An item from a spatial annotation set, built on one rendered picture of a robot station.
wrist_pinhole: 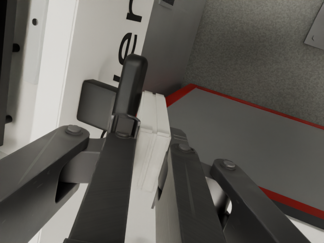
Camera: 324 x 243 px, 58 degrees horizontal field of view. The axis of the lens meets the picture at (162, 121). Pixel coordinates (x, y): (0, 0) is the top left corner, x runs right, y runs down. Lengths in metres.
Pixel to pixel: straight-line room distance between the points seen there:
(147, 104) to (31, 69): 0.16
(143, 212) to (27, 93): 0.20
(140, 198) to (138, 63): 0.24
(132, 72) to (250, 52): 0.91
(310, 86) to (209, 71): 0.34
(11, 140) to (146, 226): 0.19
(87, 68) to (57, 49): 0.02
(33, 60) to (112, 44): 0.10
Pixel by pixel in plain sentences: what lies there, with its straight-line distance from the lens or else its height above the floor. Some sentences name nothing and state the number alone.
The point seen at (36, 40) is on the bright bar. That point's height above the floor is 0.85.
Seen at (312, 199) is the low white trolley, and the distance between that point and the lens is 0.46.
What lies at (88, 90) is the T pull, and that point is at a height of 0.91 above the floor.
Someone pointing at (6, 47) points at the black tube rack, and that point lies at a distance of 0.28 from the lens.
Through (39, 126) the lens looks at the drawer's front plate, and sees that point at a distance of 0.19.
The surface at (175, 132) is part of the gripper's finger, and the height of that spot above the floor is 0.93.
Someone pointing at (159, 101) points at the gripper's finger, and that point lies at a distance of 0.17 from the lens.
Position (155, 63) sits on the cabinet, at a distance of 0.67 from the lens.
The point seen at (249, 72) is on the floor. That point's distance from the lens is 1.07.
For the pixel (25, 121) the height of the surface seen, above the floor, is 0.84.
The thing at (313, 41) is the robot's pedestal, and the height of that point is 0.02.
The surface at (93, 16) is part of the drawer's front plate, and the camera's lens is 0.18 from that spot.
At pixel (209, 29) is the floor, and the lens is 1.08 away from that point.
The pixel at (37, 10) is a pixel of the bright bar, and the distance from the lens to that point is 0.28.
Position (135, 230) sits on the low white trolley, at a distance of 0.41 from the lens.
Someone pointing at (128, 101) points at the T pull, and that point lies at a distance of 0.17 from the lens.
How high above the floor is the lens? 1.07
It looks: 68 degrees down
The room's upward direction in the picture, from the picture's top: 129 degrees counter-clockwise
